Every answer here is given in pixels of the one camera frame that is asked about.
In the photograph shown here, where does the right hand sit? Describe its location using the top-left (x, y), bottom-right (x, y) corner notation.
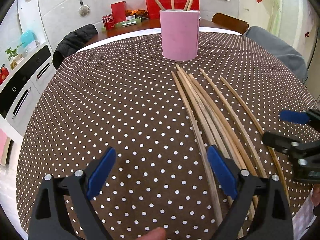
top-left (311, 184), bottom-right (320, 217)

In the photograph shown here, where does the left hand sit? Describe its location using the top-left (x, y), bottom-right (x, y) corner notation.
top-left (137, 227), bottom-right (166, 240)

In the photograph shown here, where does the brown wooden chair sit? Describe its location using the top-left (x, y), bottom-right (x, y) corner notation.
top-left (212, 13), bottom-right (249, 34)

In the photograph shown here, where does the white sideboard cabinet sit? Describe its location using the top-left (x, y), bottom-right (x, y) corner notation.
top-left (1, 43), bottom-right (56, 143)

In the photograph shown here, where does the pink cylindrical utensil holder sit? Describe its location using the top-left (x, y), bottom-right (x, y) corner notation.
top-left (159, 10), bottom-right (200, 61)

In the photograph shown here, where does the red box on cabinet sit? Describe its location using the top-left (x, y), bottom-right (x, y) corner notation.
top-left (0, 64), bottom-right (9, 85)

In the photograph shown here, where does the red gift bag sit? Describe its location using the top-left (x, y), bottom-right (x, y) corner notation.
top-left (145, 0), bottom-right (200, 20)

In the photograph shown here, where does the small potted green plant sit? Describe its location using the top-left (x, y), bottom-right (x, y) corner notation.
top-left (5, 43), bottom-right (24, 70)

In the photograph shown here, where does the black jacket on chair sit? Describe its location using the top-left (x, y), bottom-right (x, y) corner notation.
top-left (53, 24), bottom-right (98, 69)

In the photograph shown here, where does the teal humidifier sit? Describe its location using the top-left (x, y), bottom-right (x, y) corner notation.
top-left (20, 30), bottom-right (40, 55)

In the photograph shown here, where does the green tray with items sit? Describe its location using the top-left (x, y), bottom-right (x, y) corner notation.
top-left (101, 16), bottom-right (146, 33)

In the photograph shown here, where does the small red box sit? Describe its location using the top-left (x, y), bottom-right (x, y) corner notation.
top-left (111, 1), bottom-right (126, 24)

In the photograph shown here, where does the red cola can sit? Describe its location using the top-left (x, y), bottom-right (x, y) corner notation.
top-left (103, 14), bottom-right (114, 31)

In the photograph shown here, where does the hanging round brush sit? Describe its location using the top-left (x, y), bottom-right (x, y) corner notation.
top-left (79, 0), bottom-right (90, 17)

